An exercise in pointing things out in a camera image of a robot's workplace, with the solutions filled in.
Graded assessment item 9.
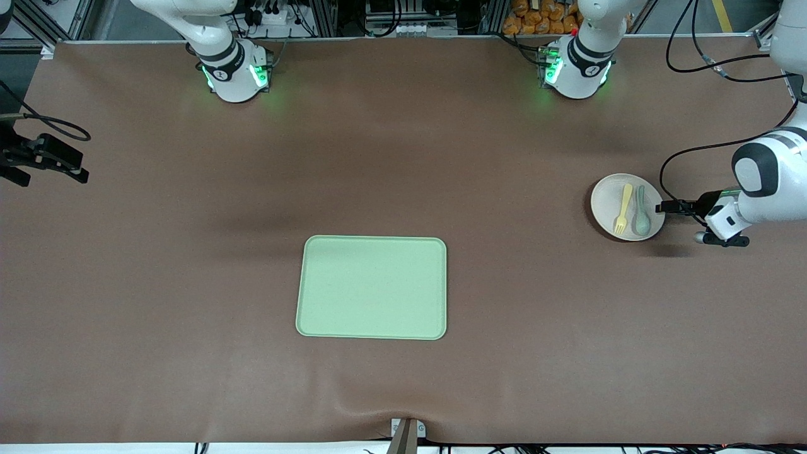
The pale green plastic spoon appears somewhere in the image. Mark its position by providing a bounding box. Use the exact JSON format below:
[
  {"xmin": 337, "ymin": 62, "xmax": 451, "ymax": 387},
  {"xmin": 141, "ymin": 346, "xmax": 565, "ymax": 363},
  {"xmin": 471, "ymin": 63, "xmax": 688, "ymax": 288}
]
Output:
[{"xmin": 632, "ymin": 185, "xmax": 653, "ymax": 236}]

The yellow plastic fork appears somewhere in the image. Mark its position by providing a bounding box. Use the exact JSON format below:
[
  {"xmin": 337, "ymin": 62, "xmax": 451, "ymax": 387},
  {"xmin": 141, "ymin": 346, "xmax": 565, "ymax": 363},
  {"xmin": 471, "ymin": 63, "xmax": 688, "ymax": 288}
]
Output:
[{"xmin": 614, "ymin": 183, "xmax": 634, "ymax": 237}]

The round beige plate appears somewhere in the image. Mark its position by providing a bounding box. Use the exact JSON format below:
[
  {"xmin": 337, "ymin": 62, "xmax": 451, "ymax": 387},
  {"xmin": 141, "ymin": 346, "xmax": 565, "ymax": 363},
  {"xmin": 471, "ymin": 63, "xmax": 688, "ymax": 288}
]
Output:
[{"xmin": 590, "ymin": 173, "xmax": 666, "ymax": 242}]

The brown table mat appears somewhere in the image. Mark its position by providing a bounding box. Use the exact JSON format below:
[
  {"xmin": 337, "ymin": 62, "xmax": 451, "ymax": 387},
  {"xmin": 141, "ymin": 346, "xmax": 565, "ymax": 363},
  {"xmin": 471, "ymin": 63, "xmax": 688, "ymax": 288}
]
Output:
[{"xmin": 0, "ymin": 38, "xmax": 807, "ymax": 445}]

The pile of orange objects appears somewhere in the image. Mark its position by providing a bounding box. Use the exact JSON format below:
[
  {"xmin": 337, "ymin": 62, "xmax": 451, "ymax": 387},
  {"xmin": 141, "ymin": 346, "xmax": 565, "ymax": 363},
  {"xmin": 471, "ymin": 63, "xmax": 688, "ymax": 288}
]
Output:
[{"xmin": 502, "ymin": 0, "xmax": 631, "ymax": 36}]

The white power strip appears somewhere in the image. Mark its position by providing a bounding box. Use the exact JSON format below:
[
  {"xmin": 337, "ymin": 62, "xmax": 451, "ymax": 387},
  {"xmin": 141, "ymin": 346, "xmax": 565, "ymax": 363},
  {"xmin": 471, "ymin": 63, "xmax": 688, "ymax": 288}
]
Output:
[{"xmin": 243, "ymin": 5, "xmax": 291, "ymax": 26}]

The light green rectangular tray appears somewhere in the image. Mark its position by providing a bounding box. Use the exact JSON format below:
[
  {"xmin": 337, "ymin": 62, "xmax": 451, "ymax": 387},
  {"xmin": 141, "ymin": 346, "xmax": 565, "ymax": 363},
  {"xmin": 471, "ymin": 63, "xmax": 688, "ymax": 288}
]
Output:
[{"xmin": 295, "ymin": 235, "xmax": 448, "ymax": 341}]

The white terminal block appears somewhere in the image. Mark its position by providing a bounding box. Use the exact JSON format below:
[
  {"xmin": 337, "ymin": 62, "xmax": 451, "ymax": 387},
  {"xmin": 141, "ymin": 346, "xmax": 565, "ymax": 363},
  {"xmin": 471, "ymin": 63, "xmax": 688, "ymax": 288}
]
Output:
[{"xmin": 364, "ymin": 21, "xmax": 459, "ymax": 37}]

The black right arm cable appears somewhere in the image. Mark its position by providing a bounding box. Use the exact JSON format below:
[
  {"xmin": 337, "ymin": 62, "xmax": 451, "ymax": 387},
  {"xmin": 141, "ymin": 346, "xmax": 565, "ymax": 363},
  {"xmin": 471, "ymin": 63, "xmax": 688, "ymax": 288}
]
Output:
[{"xmin": 0, "ymin": 81, "xmax": 93, "ymax": 143}]

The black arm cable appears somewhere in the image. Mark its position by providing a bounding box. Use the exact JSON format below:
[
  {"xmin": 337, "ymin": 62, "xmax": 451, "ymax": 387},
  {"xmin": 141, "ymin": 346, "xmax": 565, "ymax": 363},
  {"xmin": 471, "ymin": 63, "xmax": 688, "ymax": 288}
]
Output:
[
  {"xmin": 659, "ymin": 0, "xmax": 807, "ymax": 229},
  {"xmin": 0, "ymin": 81, "xmax": 93, "ymax": 143}
]

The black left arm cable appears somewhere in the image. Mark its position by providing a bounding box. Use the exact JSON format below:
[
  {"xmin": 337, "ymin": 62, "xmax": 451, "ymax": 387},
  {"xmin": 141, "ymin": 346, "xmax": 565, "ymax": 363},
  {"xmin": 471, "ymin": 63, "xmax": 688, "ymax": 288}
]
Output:
[{"xmin": 659, "ymin": 0, "xmax": 807, "ymax": 229}]

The aluminium frame rail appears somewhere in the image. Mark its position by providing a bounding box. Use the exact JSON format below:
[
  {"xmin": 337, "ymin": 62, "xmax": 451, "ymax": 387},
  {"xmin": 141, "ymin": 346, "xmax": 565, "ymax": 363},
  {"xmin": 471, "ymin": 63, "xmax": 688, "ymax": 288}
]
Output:
[
  {"xmin": 753, "ymin": 0, "xmax": 807, "ymax": 102},
  {"xmin": 13, "ymin": 0, "xmax": 95, "ymax": 59}
]

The aluminium frame post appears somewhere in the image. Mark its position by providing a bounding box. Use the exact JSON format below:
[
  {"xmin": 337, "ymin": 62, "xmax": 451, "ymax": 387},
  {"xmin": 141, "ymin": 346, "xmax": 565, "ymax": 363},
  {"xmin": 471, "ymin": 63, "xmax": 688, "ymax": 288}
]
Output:
[
  {"xmin": 309, "ymin": 0, "xmax": 341, "ymax": 37},
  {"xmin": 477, "ymin": 0, "xmax": 508, "ymax": 35}
]

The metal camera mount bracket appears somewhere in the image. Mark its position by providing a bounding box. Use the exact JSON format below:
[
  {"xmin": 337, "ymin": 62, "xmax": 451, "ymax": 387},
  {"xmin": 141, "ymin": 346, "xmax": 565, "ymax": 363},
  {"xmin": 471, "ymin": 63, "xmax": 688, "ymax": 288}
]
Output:
[{"xmin": 386, "ymin": 417, "xmax": 427, "ymax": 454}]

